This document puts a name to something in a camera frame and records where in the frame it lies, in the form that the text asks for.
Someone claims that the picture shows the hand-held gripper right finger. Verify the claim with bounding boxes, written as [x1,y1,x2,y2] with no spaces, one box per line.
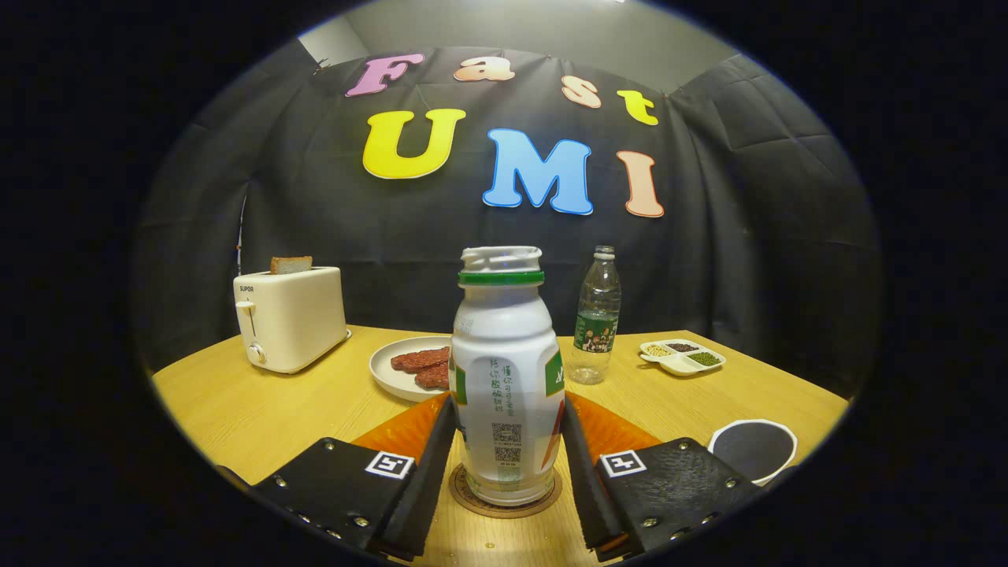
[561,391,769,563]

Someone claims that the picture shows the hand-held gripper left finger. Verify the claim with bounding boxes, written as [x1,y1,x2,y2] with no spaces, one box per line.
[217,391,459,563]

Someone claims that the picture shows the round cork coaster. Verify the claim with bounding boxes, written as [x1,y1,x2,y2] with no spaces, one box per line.
[448,463,563,519]

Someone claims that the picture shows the white juice bottle green label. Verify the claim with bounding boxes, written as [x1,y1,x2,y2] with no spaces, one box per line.
[449,246,566,507]

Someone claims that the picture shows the white cup with wooden handle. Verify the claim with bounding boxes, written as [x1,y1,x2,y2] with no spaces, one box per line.
[706,418,799,487]

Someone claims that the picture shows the clear plastic water bottle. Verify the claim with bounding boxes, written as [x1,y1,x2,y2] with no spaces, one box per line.
[569,245,622,386]

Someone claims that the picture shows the grey round plate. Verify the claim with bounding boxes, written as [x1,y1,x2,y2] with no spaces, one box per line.
[369,336,454,404]

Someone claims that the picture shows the wooden table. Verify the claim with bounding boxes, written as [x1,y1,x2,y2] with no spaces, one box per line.
[151,324,851,567]

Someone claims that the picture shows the white divided dish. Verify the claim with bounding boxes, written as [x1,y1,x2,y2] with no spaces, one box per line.
[639,339,727,377]

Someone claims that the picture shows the cream toaster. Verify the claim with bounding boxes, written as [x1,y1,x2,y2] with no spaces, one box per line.
[233,266,352,375]

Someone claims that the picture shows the black backdrop cloth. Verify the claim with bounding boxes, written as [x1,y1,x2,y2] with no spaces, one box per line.
[130,43,883,398]

